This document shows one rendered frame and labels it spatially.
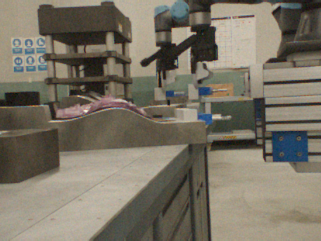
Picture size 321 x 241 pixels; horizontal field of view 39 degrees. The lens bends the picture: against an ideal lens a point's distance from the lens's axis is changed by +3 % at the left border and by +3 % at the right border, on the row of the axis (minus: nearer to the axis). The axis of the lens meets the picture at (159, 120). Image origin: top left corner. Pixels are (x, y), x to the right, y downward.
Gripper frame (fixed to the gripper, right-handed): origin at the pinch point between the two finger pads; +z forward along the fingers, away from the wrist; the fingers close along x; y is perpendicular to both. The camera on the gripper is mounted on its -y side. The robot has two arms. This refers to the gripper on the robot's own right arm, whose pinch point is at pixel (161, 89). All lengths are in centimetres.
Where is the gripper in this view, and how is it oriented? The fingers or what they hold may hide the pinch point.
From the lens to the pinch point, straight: 195.0
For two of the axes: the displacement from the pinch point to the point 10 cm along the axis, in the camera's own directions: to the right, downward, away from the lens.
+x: -2.9, -0.4, 9.6
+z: 0.5, 10.0, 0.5
